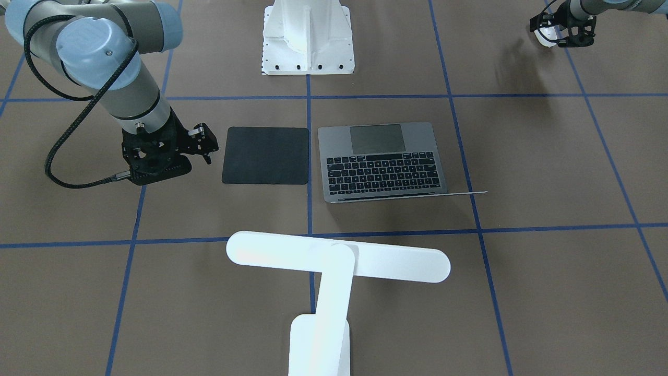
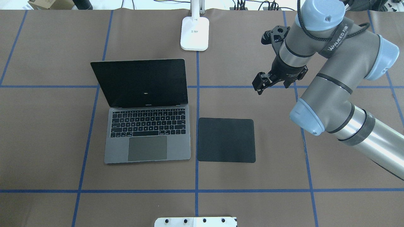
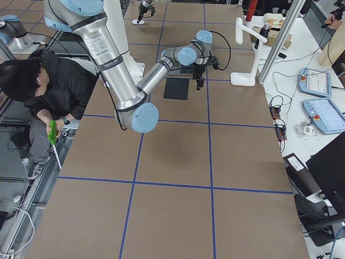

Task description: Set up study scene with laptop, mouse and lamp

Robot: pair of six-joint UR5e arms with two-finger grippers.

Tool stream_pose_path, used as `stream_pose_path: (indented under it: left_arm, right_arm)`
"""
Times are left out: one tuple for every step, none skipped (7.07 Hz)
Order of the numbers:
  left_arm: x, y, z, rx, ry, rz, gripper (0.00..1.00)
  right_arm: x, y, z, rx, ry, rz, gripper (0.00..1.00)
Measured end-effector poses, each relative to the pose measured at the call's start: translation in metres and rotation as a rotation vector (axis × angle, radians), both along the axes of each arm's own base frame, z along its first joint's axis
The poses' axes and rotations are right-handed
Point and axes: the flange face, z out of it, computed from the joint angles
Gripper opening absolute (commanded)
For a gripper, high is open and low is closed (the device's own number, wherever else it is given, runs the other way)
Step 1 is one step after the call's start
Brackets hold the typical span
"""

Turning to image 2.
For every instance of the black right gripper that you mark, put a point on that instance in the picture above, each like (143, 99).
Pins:
(283, 70)

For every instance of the black mouse pad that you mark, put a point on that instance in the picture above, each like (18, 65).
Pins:
(226, 140)

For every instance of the grey laptop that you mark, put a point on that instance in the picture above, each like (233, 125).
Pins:
(149, 116)

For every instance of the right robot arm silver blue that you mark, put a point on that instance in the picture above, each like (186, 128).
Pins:
(353, 54)

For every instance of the white desk lamp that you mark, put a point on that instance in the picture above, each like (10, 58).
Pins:
(195, 28)

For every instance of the black water bottle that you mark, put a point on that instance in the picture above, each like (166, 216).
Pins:
(83, 4)

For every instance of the brown cardboard box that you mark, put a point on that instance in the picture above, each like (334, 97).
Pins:
(51, 4)

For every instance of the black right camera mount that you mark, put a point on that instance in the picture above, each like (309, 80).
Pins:
(275, 37)

